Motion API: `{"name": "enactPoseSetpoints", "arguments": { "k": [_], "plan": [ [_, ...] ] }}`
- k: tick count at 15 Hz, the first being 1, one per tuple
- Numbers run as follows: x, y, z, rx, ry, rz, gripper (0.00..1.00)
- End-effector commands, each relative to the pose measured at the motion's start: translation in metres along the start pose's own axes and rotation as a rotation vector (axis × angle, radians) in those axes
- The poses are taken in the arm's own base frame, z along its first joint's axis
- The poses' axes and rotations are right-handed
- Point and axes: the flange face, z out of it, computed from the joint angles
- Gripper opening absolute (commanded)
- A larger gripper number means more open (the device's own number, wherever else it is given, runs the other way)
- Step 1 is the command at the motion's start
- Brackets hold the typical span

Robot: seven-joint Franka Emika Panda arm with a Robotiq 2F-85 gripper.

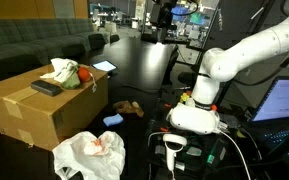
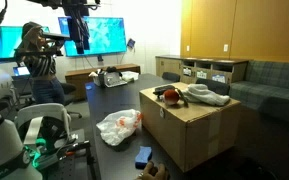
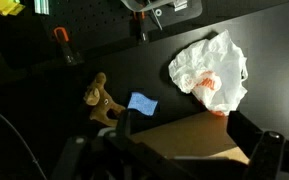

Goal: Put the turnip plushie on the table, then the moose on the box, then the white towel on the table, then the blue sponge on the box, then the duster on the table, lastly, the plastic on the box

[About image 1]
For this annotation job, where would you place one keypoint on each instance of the brown moose plushie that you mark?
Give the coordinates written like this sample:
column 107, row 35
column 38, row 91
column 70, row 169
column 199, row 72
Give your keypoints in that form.
column 128, row 108

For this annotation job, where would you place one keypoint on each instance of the blue sponge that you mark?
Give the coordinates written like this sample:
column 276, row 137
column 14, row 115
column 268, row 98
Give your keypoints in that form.
column 113, row 120

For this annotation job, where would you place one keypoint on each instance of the red turnip plushie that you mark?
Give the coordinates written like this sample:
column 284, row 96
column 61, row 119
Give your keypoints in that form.
column 79, row 76

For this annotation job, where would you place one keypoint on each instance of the white towel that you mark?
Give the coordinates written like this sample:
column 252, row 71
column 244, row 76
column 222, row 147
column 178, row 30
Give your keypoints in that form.
column 63, row 69

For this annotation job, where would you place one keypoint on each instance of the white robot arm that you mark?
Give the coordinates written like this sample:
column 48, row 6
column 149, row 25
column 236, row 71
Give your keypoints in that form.
column 220, row 65

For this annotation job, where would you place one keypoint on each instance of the large cardboard box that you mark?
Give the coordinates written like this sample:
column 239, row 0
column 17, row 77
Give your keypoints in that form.
column 45, row 121

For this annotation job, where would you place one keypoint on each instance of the tablet with lit screen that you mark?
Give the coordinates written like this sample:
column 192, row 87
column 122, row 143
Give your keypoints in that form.
column 105, row 65

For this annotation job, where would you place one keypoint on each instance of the white VR controller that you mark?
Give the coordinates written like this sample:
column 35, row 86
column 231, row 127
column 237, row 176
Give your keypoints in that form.
column 173, row 143

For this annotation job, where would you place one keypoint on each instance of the black office chair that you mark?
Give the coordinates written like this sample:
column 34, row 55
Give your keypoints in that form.
column 96, row 41

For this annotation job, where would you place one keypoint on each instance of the white plastic bag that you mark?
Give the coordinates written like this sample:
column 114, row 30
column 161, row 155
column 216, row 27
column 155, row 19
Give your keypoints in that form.
column 96, row 158

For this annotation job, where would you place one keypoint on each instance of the black rectangular case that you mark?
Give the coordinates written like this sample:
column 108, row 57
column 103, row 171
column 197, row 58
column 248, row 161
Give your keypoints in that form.
column 46, row 87

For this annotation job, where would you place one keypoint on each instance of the open laptop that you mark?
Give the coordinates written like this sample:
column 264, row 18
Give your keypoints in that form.
column 269, row 123

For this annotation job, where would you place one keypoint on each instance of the green plaid sofa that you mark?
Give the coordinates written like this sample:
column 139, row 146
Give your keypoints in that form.
column 31, row 43

